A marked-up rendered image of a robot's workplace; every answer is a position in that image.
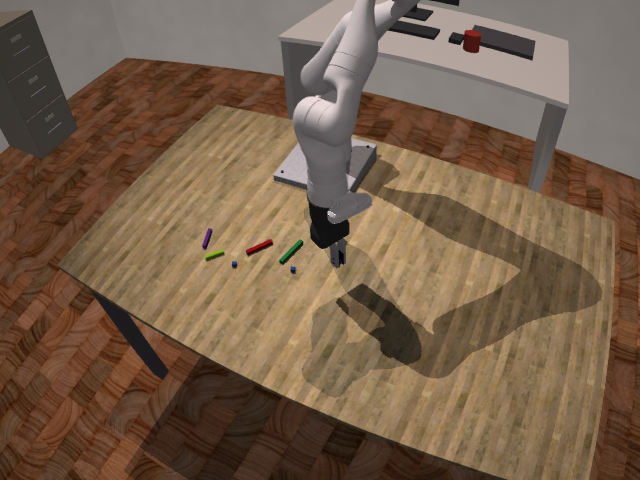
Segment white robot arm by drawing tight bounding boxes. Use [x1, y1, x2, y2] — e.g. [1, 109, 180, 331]
[293, 0, 420, 187]

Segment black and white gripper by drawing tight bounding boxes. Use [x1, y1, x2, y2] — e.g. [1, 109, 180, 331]
[307, 177, 372, 268]

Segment red rod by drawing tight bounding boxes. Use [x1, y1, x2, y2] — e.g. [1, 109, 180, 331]
[246, 239, 273, 255]

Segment purple rod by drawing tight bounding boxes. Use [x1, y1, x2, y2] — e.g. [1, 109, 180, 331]
[202, 228, 212, 248]

